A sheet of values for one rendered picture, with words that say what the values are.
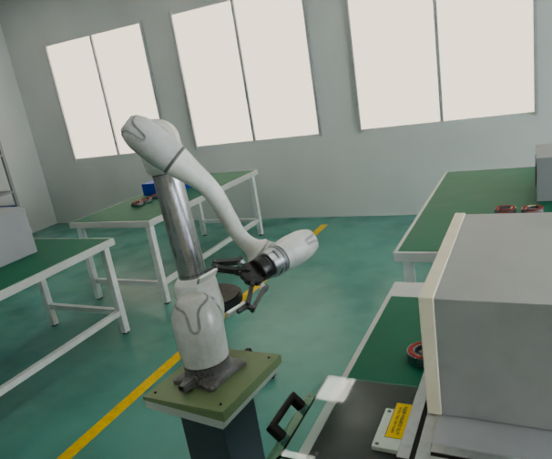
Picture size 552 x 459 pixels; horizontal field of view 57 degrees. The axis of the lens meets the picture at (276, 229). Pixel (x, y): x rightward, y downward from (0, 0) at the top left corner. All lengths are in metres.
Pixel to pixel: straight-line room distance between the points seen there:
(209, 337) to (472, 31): 4.48
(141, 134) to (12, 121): 7.13
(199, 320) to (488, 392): 0.99
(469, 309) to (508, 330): 0.06
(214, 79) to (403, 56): 2.29
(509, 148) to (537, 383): 4.86
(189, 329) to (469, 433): 0.99
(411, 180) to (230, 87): 2.42
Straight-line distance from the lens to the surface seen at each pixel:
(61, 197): 8.72
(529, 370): 0.83
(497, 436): 0.87
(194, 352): 1.65
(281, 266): 1.58
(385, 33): 5.69
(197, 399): 1.65
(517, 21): 5.53
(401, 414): 0.98
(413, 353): 1.68
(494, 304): 0.79
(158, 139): 1.56
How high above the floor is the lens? 1.66
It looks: 16 degrees down
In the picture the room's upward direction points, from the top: 9 degrees counter-clockwise
